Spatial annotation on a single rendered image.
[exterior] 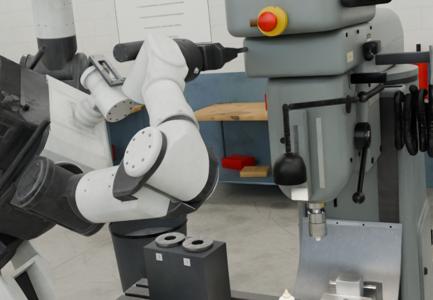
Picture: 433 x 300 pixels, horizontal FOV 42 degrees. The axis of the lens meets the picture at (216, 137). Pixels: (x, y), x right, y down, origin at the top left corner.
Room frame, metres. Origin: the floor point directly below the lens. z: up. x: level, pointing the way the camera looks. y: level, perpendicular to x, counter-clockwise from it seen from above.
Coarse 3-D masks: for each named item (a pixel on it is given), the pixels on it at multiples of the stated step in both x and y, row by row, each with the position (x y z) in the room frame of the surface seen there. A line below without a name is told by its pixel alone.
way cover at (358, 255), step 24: (312, 240) 1.75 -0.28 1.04; (336, 240) 1.71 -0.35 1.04; (360, 240) 1.68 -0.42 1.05; (384, 240) 1.65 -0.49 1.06; (312, 264) 1.71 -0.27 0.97; (336, 264) 1.68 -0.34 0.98; (360, 264) 1.65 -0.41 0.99; (384, 264) 1.62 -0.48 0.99; (312, 288) 1.65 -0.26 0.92; (384, 288) 1.58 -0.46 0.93
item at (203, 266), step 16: (160, 240) 1.60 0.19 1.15; (176, 240) 1.59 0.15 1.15; (192, 240) 1.58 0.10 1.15; (208, 240) 1.57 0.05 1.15; (144, 256) 1.60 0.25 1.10; (160, 256) 1.56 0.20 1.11; (176, 256) 1.53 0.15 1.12; (192, 256) 1.50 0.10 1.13; (208, 256) 1.49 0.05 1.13; (224, 256) 1.56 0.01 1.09; (160, 272) 1.56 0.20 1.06; (176, 272) 1.53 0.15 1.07; (192, 272) 1.50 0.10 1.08; (208, 272) 1.49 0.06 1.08; (224, 272) 1.55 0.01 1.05; (160, 288) 1.57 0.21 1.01; (176, 288) 1.54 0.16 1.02; (192, 288) 1.50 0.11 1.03; (208, 288) 1.48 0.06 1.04; (224, 288) 1.55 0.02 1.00
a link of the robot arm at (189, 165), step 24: (144, 96) 0.94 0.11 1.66; (168, 96) 0.90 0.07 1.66; (168, 120) 0.84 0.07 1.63; (192, 120) 0.86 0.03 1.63; (168, 144) 0.79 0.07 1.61; (192, 144) 0.81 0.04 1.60; (168, 168) 0.78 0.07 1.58; (192, 168) 0.80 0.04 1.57; (216, 168) 0.84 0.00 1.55; (168, 192) 0.81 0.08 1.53; (192, 192) 0.81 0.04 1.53
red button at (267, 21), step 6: (264, 12) 1.16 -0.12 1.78; (270, 12) 1.16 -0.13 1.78; (258, 18) 1.16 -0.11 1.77; (264, 18) 1.15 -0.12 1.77; (270, 18) 1.15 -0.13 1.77; (258, 24) 1.16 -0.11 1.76; (264, 24) 1.15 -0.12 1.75; (270, 24) 1.15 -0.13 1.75; (276, 24) 1.16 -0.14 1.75; (264, 30) 1.16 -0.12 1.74; (270, 30) 1.16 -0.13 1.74
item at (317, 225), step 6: (324, 216) 1.38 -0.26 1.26; (312, 222) 1.38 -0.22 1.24; (318, 222) 1.37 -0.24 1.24; (324, 222) 1.38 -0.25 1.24; (312, 228) 1.38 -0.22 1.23; (318, 228) 1.37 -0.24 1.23; (324, 228) 1.38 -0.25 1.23; (312, 234) 1.38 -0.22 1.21; (318, 234) 1.37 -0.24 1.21; (324, 234) 1.37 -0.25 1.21
